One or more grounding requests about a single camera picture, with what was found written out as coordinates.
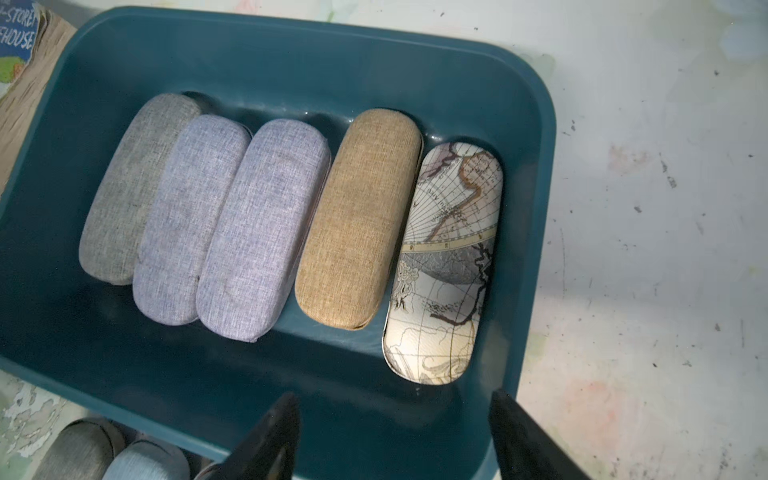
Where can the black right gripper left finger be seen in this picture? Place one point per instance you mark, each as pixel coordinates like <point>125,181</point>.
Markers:
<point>270,449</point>

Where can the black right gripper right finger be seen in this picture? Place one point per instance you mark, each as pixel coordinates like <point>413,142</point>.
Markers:
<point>523,449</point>

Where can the world map glasses case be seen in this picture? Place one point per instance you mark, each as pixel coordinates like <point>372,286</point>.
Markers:
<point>445,264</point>

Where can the tan fabric glasses case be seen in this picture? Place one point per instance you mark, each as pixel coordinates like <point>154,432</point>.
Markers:
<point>344,268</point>

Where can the lilac fabric glasses case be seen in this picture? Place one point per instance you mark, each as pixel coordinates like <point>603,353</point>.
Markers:
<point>191,193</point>
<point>252,260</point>

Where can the grey fabric glasses case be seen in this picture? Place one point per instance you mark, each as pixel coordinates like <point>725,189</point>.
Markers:
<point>112,232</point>

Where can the light blue glasses case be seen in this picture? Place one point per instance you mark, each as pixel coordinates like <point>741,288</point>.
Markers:
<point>149,459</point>

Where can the dark grey lower glasses case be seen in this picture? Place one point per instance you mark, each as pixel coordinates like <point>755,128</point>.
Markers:
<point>83,450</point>

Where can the teal plastic storage box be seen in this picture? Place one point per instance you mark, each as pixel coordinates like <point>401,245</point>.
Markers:
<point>85,340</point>

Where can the blue paperback book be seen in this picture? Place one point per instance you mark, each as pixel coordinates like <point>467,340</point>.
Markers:
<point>32,40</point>

